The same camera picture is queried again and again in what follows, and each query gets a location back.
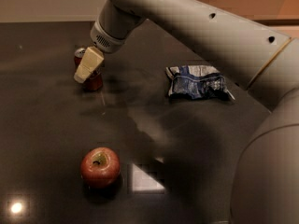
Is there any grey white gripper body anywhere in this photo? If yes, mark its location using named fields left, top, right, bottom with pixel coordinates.
left=90, top=0, right=145, bottom=53

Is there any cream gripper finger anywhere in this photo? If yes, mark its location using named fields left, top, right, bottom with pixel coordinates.
left=74, top=47, right=104, bottom=83

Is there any red coke can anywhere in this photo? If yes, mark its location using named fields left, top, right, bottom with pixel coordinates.
left=73, top=47, right=104, bottom=92

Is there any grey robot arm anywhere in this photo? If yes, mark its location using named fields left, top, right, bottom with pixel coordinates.
left=74, top=0, right=299, bottom=224

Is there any blue crumpled chip bag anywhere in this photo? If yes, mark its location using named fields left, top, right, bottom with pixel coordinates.
left=165, top=65, right=234, bottom=100

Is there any red apple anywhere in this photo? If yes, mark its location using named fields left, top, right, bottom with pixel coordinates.
left=80, top=147, right=121, bottom=189

